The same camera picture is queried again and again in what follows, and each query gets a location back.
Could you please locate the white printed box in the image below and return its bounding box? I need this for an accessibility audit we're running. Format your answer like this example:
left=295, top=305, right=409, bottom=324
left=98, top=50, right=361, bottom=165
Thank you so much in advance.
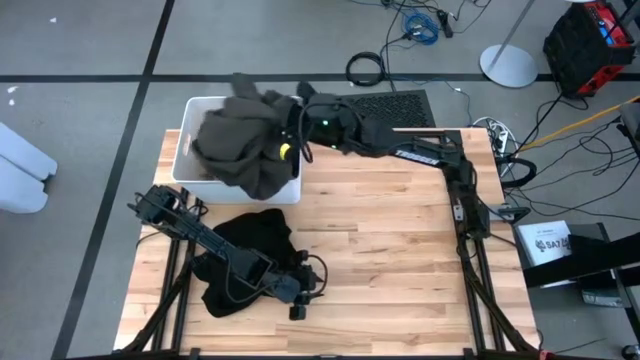
left=516, top=219, right=574, bottom=267

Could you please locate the blue cable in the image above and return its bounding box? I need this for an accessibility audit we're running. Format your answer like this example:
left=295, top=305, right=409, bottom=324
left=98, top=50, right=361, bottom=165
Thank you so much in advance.
left=399, top=9, right=441, bottom=46

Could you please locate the dark olive hoodie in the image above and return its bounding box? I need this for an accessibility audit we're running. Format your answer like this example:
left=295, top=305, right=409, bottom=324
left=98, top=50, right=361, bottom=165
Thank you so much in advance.
left=191, top=73, right=306, bottom=201

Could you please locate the white power strip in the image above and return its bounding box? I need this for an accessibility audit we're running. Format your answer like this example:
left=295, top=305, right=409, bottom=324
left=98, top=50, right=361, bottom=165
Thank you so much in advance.
left=472, top=117, right=527, bottom=157

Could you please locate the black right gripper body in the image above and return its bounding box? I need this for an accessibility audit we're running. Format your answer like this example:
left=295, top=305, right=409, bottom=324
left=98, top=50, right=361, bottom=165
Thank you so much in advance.
left=288, top=82, right=365, bottom=164

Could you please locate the small black garment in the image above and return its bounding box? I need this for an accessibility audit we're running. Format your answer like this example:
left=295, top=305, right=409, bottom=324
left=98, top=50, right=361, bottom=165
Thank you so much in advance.
left=192, top=252, right=321, bottom=319

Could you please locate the white plastic panel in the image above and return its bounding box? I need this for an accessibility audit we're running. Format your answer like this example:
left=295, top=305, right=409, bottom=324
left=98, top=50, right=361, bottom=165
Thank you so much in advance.
left=0, top=122, right=59, bottom=181
left=0, top=155, right=50, bottom=215

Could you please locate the thick black cable loop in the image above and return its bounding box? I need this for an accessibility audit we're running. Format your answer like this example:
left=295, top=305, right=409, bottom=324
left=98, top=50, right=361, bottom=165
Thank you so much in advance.
left=498, top=156, right=538, bottom=190

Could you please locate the black floor mat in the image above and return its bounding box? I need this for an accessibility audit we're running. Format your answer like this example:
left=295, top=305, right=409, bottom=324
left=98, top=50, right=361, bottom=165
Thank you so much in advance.
left=344, top=89, right=437, bottom=129

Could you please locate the coiled black cable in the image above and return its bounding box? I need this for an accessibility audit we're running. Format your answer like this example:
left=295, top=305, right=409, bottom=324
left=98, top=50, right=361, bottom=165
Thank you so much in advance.
left=344, top=51, right=387, bottom=88

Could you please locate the black power adapter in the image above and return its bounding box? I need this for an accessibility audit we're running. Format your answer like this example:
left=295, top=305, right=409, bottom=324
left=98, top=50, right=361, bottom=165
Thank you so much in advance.
left=437, top=9, right=455, bottom=39

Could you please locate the black side stand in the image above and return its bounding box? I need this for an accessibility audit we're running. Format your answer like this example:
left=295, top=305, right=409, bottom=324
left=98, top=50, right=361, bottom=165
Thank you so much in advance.
left=522, top=222, right=640, bottom=301

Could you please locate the grey round-base stand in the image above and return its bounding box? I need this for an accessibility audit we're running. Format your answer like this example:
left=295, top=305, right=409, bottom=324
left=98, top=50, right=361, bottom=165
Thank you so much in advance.
left=478, top=0, right=540, bottom=89

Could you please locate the red and black equipment case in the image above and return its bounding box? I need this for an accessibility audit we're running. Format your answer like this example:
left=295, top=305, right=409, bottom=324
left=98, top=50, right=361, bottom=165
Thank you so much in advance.
left=542, top=0, right=637, bottom=99

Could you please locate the white plastic laundry basket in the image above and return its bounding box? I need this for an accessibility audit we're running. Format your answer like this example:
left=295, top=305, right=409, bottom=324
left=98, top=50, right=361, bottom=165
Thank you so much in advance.
left=171, top=95, right=304, bottom=205

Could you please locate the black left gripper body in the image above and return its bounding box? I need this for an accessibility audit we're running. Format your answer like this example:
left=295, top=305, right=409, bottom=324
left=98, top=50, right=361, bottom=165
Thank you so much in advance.
left=267, top=252, right=329, bottom=322

